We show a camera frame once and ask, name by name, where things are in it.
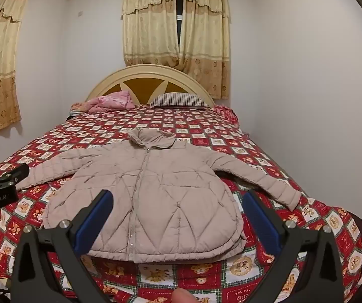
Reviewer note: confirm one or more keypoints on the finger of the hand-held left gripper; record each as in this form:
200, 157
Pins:
15, 173

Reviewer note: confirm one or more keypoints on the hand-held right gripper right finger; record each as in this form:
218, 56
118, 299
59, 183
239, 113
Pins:
261, 224

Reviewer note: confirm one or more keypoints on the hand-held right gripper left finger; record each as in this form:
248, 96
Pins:
94, 221

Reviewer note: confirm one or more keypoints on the beige puffer jacket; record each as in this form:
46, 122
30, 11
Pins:
155, 195

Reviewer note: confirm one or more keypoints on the person's right hand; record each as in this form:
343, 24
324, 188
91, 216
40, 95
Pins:
182, 296

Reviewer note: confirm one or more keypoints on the red bear printed quilt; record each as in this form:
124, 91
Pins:
200, 277

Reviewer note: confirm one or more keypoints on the patterned pillow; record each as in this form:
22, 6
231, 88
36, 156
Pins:
78, 107

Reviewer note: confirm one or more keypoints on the red checked cloth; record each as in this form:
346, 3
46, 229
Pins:
228, 113

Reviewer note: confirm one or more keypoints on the pink floral blanket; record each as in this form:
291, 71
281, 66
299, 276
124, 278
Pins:
110, 101

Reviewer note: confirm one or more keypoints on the cream wooden headboard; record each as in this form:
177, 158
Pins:
143, 82

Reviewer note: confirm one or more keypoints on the striped pillow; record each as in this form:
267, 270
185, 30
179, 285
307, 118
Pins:
179, 100

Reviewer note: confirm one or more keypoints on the dark window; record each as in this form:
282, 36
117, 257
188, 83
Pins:
180, 19

